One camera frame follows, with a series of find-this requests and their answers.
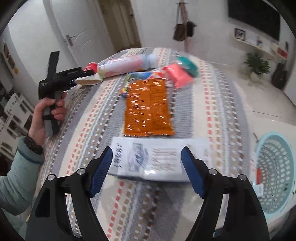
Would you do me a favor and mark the butterfly picture frame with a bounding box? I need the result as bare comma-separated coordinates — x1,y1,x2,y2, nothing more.
234,28,246,41

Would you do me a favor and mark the white lower wall shelf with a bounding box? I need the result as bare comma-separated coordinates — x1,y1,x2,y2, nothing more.
232,36,274,57

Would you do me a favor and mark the orange snack packet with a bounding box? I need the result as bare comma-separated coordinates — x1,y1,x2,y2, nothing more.
123,78,175,137

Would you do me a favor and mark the white open door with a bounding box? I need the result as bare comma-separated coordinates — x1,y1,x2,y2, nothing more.
49,1,114,67

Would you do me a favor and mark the light blue plastic basket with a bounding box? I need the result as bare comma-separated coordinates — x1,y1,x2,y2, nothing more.
253,132,295,220

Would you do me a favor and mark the teal bagged clay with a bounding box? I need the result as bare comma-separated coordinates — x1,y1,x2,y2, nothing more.
177,56,199,77

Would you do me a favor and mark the striped woven table cloth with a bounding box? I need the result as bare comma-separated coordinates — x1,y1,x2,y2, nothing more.
28,47,255,241

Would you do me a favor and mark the person's left hand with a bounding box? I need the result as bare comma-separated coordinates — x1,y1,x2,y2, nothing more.
28,92,67,146

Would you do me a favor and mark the brown hanging handbag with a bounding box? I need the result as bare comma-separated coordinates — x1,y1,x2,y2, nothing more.
173,6,185,42

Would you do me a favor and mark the black acoustic guitar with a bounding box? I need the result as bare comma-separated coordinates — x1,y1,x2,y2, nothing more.
271,61,287,90

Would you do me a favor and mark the black wrist watch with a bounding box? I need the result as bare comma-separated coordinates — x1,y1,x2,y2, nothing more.
24,135,43,155

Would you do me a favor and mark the teal jacket left forearm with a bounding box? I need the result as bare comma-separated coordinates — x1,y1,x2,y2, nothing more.
1,137,44,216

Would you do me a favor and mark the pink white drink bottle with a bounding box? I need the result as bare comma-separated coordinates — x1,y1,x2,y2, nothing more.
97,54,159,78

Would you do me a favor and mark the black hanging bag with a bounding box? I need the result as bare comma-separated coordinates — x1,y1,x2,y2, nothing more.
186,21,197,37

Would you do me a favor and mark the red white paper cup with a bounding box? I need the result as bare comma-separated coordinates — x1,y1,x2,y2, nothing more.
74,62,103,85

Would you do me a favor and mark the red blue playing card box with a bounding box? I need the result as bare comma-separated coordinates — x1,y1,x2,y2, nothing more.
120,71,166,97

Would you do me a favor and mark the red white wall box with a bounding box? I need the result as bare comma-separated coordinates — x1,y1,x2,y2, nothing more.
270,43,288,60

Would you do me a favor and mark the pink coat rack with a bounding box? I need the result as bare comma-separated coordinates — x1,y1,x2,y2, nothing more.
177,0,191,53

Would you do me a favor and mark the pink bagged clay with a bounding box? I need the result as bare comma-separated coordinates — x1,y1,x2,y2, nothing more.
162,63,193,89

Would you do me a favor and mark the green potted plant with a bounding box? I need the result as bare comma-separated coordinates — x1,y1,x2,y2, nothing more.
244,53,270,83

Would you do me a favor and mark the white tissue packet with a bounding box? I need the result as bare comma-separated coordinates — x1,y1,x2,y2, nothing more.
108,137,212,182

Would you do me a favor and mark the black wall television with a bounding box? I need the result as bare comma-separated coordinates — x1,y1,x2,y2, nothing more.
228,0,280,41

